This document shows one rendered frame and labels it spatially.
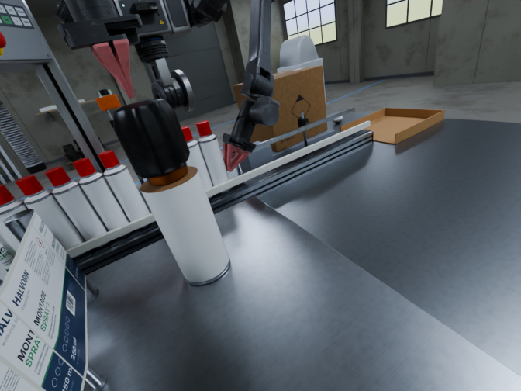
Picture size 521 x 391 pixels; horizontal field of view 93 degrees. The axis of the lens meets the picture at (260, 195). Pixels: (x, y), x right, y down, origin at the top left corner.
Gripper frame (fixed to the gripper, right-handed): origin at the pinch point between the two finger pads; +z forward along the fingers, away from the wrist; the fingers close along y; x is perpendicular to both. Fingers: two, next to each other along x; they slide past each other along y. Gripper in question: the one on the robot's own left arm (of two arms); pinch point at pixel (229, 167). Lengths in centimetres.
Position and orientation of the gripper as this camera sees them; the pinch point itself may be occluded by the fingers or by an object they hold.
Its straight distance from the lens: 74.1
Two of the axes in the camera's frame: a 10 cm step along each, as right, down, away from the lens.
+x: 7.9, 2.3, 5.7
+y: 5.0, 3.1, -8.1
